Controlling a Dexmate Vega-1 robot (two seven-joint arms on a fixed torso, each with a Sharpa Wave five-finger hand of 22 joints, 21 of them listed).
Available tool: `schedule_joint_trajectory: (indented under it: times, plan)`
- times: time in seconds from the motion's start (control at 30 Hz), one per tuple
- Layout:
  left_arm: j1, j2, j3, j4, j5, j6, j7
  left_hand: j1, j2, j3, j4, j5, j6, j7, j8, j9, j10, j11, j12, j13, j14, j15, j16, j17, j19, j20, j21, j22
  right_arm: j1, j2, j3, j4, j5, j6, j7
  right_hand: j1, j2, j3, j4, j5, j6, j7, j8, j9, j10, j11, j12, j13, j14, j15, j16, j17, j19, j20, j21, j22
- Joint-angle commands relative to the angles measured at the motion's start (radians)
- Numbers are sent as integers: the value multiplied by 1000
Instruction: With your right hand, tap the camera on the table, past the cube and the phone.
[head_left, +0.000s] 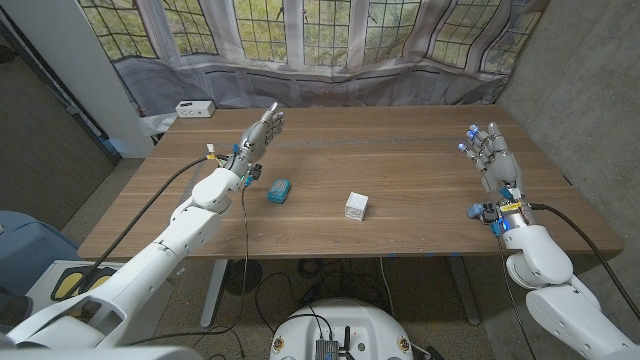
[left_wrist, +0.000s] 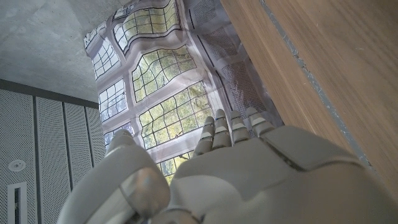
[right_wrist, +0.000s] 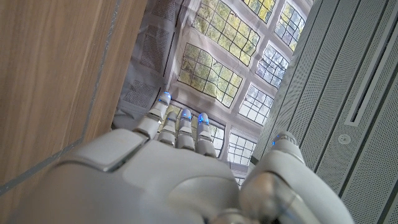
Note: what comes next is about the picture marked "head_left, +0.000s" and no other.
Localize white outlet box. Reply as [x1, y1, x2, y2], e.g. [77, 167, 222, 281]
[174, 100, 217, 119]

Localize black yellow foot pedal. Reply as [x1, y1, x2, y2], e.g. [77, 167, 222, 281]
[51, 266, 117, 302]

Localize teal toy phone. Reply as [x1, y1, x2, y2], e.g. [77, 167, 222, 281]
[266, 178, 292, 205]

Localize blue upholstered seat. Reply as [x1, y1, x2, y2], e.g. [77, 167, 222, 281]
[0, 209, 81, 296]

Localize grey finned electronics module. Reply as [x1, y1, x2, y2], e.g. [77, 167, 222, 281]
[313, 338, 341, 360]

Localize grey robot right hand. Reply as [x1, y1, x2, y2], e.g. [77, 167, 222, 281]
[457, 122, 536, 235]

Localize white partition panel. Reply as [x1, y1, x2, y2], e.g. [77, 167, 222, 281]
[0, 0, 154, 159]

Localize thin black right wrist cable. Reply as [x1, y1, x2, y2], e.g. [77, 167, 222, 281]
[496, 233, 539, 360]

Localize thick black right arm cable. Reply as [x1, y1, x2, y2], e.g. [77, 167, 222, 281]
[529, 202, 640, 322]

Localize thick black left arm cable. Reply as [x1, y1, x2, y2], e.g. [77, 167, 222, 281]
[69, 156, 211, 300]

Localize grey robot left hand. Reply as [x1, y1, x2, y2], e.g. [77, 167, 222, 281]
[225, 102, 286, 179]

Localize white table leg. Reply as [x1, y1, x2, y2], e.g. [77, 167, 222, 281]
[200, 258, 229, 325]

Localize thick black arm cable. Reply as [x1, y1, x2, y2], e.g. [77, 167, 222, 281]
[529, 202, 640, 322]
[69, 156, 211, 300]

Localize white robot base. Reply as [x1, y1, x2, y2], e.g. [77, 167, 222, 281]
[268, 298, 415, 360]

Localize white flat floor panel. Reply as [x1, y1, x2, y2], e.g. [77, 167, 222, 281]
[24, 259, 176, 346]

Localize white robot torso edge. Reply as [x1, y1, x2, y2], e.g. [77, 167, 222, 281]
[0, 344, 204, 360]

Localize black floor cable tangle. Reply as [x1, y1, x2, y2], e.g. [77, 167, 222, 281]
[254, 257, 396, 321]

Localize thin black left wrist cable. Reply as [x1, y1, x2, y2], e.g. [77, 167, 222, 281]
[122, 185, 251, 348]

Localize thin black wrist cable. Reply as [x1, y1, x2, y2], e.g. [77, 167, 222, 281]
[122, 185, 251, 348]
[496, 233, 539, 360]

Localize round black floor fan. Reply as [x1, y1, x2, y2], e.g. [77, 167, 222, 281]
[223, 258, 264, 295]

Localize grey table leg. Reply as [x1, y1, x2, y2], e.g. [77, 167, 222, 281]
[446, 256, 482, 326]

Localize white cube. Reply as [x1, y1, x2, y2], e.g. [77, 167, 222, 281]
[344, 191, 370, 222]

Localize grey tape outline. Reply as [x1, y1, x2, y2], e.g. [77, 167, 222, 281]
[164, 137, 546, 251]

